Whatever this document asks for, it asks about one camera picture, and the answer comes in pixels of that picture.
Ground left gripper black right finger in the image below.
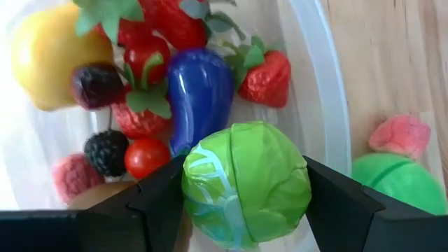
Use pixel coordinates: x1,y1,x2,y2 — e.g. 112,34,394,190
303,156,448,252

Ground yellow lemon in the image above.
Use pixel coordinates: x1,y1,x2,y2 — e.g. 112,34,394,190
10,2,115,112

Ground pink raspberry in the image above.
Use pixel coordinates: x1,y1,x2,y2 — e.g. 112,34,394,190
368,114,432,160
51,153,106,206

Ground black blackberry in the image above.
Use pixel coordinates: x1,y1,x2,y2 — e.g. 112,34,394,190
83,128,130,178

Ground small red cherry tomato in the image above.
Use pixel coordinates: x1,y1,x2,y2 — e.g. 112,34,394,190
122,36,172,92
124,136,172,181

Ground red strawberry green leaves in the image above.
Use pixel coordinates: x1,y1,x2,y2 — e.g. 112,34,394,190
139,0,246,50
223,34,292,109
111,52,173,140
72,0,155,46

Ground clear plastic tupperware container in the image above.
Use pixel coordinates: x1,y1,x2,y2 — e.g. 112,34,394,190
0,0,353,252

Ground green cabbage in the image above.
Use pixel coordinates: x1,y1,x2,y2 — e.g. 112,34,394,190
181,120,312,251

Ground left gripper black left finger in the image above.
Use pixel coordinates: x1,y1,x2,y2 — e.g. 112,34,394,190
0,155,186,252

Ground brown kiwi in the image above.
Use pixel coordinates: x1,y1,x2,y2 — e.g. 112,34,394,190
68,180,137,211

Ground dark red cherry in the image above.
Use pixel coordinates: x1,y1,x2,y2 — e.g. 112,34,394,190
71,62,125,130

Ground blue eggplant green cap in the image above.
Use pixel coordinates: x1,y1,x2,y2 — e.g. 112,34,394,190
167,47,235,158

